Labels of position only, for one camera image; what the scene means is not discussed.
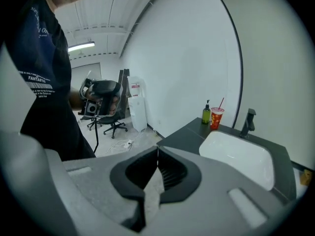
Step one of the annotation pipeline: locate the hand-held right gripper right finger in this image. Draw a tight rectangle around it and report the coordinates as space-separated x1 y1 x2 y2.
147 146 294 236

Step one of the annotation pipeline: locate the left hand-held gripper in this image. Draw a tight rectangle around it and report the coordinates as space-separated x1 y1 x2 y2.
78 70 123 118

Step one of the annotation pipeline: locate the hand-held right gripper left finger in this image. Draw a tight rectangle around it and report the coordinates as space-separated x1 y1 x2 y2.
45 146 158 236

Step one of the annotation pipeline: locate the person's left forearm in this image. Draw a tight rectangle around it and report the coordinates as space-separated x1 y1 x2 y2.
68 87 86 111

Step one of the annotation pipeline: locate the dark-topped wooden sink cabinet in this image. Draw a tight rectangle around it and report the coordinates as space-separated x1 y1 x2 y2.
156 117 298 202

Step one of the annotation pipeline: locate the person's left hand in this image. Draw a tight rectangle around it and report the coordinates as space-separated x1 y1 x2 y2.
109 96 121 116

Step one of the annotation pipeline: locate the dark wooden board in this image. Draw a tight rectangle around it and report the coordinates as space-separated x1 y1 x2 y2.
119 68 131 119

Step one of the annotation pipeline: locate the white sink basin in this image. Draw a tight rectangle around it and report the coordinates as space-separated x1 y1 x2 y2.
198 130 275 192

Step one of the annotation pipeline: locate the plastic-wrapped water jug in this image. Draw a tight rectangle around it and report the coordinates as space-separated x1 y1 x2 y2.
127 75 146 98

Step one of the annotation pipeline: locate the black padded gaming chair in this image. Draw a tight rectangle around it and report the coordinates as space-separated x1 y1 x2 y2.
101 107 129 140

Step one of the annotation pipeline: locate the black office chair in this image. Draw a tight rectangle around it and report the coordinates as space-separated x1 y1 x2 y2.
80 115 103 132

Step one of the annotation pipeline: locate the white water dispenser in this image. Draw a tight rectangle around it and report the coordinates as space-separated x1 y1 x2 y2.
127 94 149 133

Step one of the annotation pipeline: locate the ceiling tube light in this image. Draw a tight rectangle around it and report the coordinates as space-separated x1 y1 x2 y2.
67 41 95 53

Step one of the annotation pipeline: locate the person's black printed shirt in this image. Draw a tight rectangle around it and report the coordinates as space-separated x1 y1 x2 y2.
4 0 97 161

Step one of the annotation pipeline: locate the red cup with straw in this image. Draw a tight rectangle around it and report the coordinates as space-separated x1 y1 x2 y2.
209 97 225 131

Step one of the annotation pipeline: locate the black faucet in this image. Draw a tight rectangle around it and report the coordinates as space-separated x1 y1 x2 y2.
239 108 257 140

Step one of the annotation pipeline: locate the green soap pump bottle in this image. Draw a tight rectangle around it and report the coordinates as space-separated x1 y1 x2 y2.
201 99 212 125

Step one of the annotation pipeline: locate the small yellow cardboard box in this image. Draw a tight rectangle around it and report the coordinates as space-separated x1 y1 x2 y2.
299 169 314 187

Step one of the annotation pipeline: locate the white cable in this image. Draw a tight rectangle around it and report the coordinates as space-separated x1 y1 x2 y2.
105 129 148 155

